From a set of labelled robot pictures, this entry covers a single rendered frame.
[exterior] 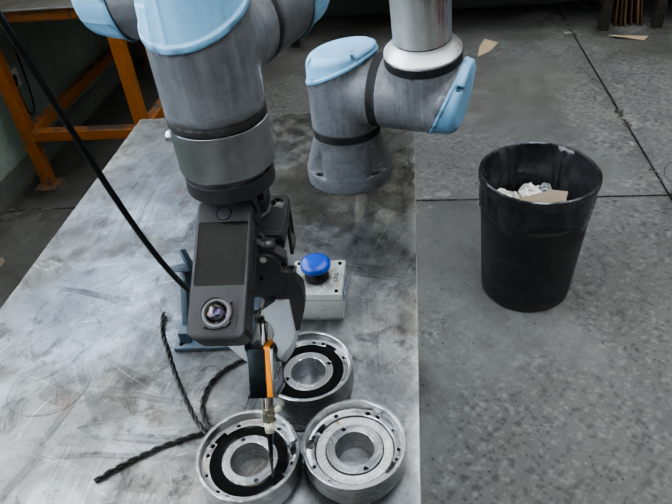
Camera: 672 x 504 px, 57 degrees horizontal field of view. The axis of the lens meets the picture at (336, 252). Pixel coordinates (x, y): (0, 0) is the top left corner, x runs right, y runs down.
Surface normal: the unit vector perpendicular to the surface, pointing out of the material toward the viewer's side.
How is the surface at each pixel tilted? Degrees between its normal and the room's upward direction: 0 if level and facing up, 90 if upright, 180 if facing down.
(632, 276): 0
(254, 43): 90
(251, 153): 90
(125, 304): 0
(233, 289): 31
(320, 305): 90
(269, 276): 90
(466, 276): 0
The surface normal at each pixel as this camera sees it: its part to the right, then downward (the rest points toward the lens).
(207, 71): 0.27, 0.58
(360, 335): -0.09, -0.78
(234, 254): -0.11, -0.35
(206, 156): -0.12, 0.61
